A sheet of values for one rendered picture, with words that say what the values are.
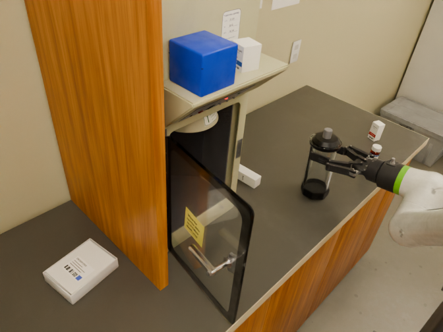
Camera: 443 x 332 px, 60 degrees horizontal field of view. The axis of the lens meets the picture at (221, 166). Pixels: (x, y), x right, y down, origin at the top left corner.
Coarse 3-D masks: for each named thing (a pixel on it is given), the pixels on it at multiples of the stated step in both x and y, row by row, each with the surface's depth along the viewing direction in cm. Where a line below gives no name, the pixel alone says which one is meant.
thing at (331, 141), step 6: (318, 132) 131; (324, 132) 127; (330, 132) 126; (312, 138) 130; (318, 138) 128; (324, 138) 128; (330, 138) 128; (336, 138) 128; (318, 144) 127; (324, 144) 126; (330, 144) 126; (336, 144) 127
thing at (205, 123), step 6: (216, 114) 106; (198, 120) 101; (204, 120) 102; (210, 120) 103; (216, 120) 106; (186, 126) 100; (192, 126) 101; (198, 126) 101; (204, 126) 102; (210, 126) 103; (186, 132) 101
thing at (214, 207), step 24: (168, 144) 87; (168, 168) 91; (192, 168) 81; (192, 192) 85; (216, 192) 76; (216, 216) 80; (240, 216) 72; (192, 240) 94; (216, 240) 84; (240, 240) 75; (192, 264) 100; (216, 264) 88; (240, 264) 79; (216, 288) 93; (240, 288) 83
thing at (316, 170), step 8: (312, 136) 131; (312, 144) 128; (320, 152) 128; (328, 152) 126; (336, 152) 129; (312, 168) 133; (320, 168) 131; (312, 176) 134; (320, 176) 133; (328, 176) 134; (312, 184) 136; (320, 184) 135; (328, 184) 137; (320, 192) 137
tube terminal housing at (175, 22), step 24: (168, 0) 72; (192, 0) 76; (216, 0) 81; (240, 0) 86; (168, 24) 75; (192, 24) 80; (216, 24) 85; (240, 24) 90; (168, 48) 78; (168, 72) 81; (240, 96) 104; (192, 120) 95; (240, 120) 110
